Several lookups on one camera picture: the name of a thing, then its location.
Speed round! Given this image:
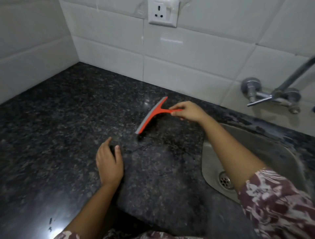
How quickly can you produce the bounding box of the stainless steel sink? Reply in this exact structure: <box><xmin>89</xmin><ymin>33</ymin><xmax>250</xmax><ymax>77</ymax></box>
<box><xmin>201</xmin><ymin>123</ymin><xmax>315</xmax><ymax>204</ymax></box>

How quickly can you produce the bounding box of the maroon white patterned garment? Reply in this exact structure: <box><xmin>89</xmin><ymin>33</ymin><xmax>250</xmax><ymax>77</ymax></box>
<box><xmin>53</xmin><ymin>168</ymin><xmax>315</xmax><ymax>239</ymax></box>

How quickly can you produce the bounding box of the chrome wall tap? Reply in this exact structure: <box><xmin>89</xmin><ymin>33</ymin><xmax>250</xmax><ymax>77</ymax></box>
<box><xmin>241</xmin><ymin>56</ymin><xmax>315</xmax><ymax>115</ymax></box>

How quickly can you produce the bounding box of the sink drain strainer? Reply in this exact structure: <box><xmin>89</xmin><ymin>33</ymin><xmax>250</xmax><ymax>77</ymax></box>
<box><xmin>219</xmin><ymin>171</ymin><xmax>235</xmax><ymax>190</ymax></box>

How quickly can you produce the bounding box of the person's left forearm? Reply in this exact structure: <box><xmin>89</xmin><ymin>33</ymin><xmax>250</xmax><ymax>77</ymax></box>
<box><xmin>63</xmin><ymin>182</ymin><xmax>121</xmax><ymax>239</ymax></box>

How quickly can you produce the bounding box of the orange squeegee with grey blade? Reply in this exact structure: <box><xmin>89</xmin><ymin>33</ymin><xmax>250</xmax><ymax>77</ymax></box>
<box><xmin>135</xmin><ymin>97</ymin><xmax>184</xmax><ymax>135</ymax></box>

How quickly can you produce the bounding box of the person's left hand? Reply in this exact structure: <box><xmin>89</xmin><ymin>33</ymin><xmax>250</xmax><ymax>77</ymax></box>
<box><xmin>95</xmin><ymin>137</ymin><xmax>124</xmax><ymax>186</ymax></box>

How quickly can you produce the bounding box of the person's right hand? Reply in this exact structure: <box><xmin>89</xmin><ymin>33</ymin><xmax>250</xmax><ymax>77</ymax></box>
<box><xmin>169</xmin><ymin>101</ymin><xmax>210</xmax><ymax>123</ymax></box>

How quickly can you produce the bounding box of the white wall power socket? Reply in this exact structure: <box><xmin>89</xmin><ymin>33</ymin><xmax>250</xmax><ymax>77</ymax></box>
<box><xmin>147</xmin><ymin>0</ymin><xmax>179</xmax><ymax>28</ymax></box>

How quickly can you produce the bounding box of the person's right forearm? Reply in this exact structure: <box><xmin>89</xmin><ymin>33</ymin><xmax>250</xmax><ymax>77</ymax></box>
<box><xmin>199</xmin><ymin>115</ymin><xmax>267</xmax><ymax>193</ymax></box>

